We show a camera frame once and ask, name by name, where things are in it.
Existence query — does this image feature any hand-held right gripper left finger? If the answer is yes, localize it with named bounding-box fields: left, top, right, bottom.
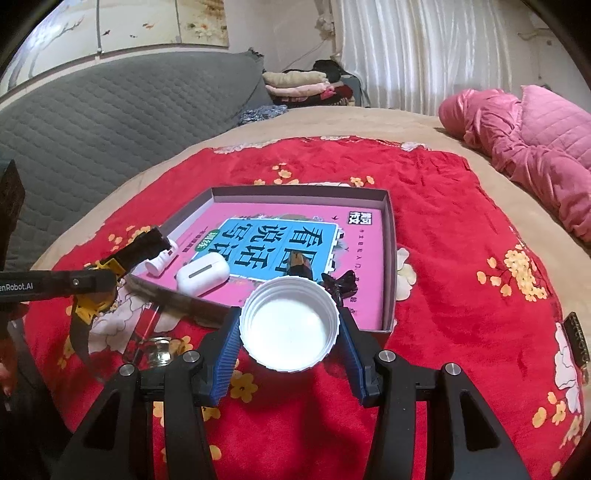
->
left=55, top=307, right=243, bottom=480

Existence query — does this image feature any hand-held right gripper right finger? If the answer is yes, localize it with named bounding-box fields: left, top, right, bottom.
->
left=339, top=307, right=532, bottom=480

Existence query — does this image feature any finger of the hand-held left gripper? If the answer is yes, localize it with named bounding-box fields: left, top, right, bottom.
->
left=48, top=269, right=117, bottom=300
left=0, top=159, right=27, bottom=273

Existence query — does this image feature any yellow black utility knife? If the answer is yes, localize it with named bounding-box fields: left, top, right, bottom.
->
left=69, top=225, right=169, bottom=370

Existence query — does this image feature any white plastic lid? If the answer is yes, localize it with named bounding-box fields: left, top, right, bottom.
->
left=239, top=275, right=341, bottom=371

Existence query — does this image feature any small white bottle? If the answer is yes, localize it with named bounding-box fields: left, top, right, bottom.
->
left=145, top=237, right=180, bottom=278

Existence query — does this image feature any white earbuds case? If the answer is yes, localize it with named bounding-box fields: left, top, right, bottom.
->
left=175, top=255, right=230, bottom=297

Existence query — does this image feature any small dark object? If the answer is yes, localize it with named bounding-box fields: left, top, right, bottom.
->
left=288, top=256, right=315, bottom=280

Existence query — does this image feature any grey cardboard box tray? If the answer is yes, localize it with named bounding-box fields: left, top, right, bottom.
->
left=127, top=185, right=399, bottom=333

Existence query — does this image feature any person's left hand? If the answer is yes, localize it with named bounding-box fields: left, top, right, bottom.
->
left=0, top=339, right=19, bottom=400

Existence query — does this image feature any small clear glass jar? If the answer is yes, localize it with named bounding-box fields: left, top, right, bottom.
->
left=147, top=337, right=175, bottom=366

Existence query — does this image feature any black hair clip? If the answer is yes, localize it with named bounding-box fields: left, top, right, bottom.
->
left=321, top=271, right=358, bottom=305

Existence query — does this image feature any pink book with blue panel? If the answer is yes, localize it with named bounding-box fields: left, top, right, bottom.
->
left=178, top=198, right=389, bottom=330

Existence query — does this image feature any grey quilted headboard cover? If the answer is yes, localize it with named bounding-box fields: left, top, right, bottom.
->
left=0, top=48, right=273, bottom=273

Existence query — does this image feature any red floral blanket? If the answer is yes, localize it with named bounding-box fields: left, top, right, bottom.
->
left=23, top=136, right=589, bottom=480

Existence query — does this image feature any beige bed cover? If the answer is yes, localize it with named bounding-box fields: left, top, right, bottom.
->
left=32, top=106, right=591, bottom=324

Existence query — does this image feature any blue patterned cloth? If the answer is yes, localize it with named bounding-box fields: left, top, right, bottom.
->
left=238, top=105, right=289, bottom=126

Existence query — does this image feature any pile of folded clothes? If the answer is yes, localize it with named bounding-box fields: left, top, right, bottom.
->
left=262, top=59, right=365, bottom=109

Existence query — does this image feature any pink quilted comforter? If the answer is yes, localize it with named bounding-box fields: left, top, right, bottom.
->
left=438, top=84, right=591, bottom=243

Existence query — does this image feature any white pleated curtain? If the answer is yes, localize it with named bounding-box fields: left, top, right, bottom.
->
left=332, top=0, right=522, bottom=116

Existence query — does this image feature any floral wall mural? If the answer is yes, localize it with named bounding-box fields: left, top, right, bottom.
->
left=0, top=0, right=229, bottom=95

